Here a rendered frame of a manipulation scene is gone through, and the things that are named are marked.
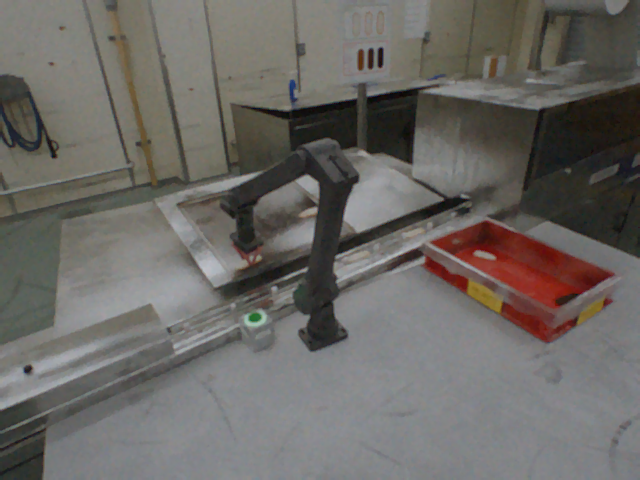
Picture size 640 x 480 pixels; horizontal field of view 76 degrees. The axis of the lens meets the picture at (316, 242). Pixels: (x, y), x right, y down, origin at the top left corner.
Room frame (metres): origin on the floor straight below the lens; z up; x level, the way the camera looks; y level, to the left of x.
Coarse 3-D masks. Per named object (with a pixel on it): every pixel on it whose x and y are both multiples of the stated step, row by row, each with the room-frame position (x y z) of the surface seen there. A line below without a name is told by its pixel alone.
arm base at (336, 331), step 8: (312, 320) 0.86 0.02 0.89; (328, 320) 0.85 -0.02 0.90; (336, 320) 0.88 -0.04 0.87; (304, 328) 0.89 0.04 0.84; (312, 328) 0.85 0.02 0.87; (320, 328) 0.85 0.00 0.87; (328, 328) 0.85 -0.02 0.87; (336, 328) 0.86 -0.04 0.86; (344, 328) 0.89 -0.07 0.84; (304, 336) 0.86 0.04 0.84; (312, 336) 0.85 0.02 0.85; (320, 336) 0.84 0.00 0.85; (328, 336) 0.84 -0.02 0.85; (336, 336) 0.86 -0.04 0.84; (344, 336) 0.86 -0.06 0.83; (312, 344) 0.84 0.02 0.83; (320, 344) 0.83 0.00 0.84; (328, 344) 0.84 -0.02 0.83
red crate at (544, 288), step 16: (464, 256) 1.25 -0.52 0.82; (496, 256) 1.24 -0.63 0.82; (512, 256) 1.23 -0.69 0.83; (432, 272) 1.16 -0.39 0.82; (448, 272) 1.10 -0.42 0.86; (496, 272) 1.14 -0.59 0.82; (512, 272) 1.13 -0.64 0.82; (528, 272) 1.13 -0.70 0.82; (544, 272) 1.12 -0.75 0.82; (464, 288) 1.04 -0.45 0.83; (528, 288) 1.04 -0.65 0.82; (544, 288) 1.04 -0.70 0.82; (560, 288) 1.03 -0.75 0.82; (576, 288) 1.03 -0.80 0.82; (544, 304) 0.96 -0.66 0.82; (608, 304) 0.94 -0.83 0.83; (512, 320) 0.89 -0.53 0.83; (528, 320) 0.86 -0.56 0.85; (576, 320) 0.85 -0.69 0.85; (544, 336) 0.81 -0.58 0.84
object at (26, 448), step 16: (608, 192) 1.76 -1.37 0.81; (624, 192) 1.91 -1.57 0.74; (576, 208) 1.61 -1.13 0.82; (592, 208) 1.73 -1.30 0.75; (608, 208) 1.83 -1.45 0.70; (624, 208) 1.95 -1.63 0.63; (560, 224) 1.58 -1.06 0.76; (576, 224) 1.66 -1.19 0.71; (592, 224) 1.76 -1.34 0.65; (608, 224) 1.87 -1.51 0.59; (624, 224) 1.94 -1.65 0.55; (608, 240) 1.91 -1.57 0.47; (624, 240) 2.04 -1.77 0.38; (32, 336) 0.95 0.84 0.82; (48, 336) 0.94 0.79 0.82; (0, 352) 0.88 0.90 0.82; (16, 352) 0.88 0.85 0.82; (0, 448) 0.58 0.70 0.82; (16, 448) 0.58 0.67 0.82; (32, 448) 0.60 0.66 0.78; (0, 464) 0.57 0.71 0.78; (16, 464) 0.58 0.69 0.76; (32, 464) 0.59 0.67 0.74
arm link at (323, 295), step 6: (318, 294) 0.86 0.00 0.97; (324, 294) 0.87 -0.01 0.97; (330, 294) 0.88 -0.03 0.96; (318, 300) 0.85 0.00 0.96; (324, 300) 0.86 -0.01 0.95; (330, 300) 0.88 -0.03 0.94; (318, 306) 0.85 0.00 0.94; (324, 306) 0.89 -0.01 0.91; (330, 306) 0.87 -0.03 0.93; (318, 312) 0.84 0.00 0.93; (324, 312) 0.85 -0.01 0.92; (330, 312) 0.86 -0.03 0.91; (318, 318) 0.84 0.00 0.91
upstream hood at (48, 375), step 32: (128, 320) 0.86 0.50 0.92; (160, 320) 0.86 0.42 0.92; (32, 352) 0.76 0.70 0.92; (64, 352) 0.76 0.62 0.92; (96, 352) 0.75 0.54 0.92; (128, 352) 0.74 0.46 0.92; (160, 352) 0.77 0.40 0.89; (0, 384) 0.66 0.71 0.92; (32, 384) 0.66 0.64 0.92; (64, 384) 0.66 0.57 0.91; (96, 384) 0.69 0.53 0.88; (0, 416) 0.59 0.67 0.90; (32, 416) 0.62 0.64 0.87
